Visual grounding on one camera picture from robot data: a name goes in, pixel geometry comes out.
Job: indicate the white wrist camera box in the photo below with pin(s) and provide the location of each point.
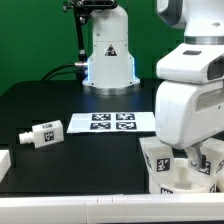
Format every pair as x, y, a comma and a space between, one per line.
196, 64

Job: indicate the black camera stand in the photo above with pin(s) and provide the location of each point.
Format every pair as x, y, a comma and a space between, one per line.
82, 10

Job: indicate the white front rail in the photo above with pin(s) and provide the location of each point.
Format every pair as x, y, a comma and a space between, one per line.
112, 209

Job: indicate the white round stool seat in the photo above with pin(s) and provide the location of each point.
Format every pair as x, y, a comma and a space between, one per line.
182, 180

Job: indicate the white left block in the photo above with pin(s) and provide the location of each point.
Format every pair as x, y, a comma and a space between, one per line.
5, 163

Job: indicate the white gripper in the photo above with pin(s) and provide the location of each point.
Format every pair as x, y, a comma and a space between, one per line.
186, 114

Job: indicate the white paper marker sheet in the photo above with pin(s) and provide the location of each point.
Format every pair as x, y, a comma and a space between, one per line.
111, 122

